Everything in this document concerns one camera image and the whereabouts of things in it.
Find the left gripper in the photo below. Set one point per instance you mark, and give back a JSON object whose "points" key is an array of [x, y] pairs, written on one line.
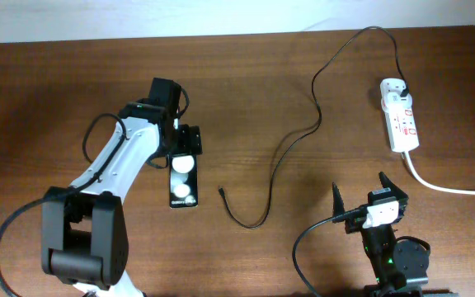
{"points": [[189, 141]]}

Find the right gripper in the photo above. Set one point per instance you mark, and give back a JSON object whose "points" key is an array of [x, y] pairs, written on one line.
{"points": [[400, 196]]}

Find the black smartphone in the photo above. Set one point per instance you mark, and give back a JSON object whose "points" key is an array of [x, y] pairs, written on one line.
{"points": [[183, 182]]}

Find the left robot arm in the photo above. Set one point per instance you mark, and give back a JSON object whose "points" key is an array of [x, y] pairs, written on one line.
{"points": [[84, 235]]}

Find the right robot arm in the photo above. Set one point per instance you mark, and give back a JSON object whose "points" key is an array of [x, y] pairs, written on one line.
{"points": [[399, 263]]}

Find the white power strip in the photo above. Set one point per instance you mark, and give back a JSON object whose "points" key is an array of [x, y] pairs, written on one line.
{"points": [[402, 132]]}

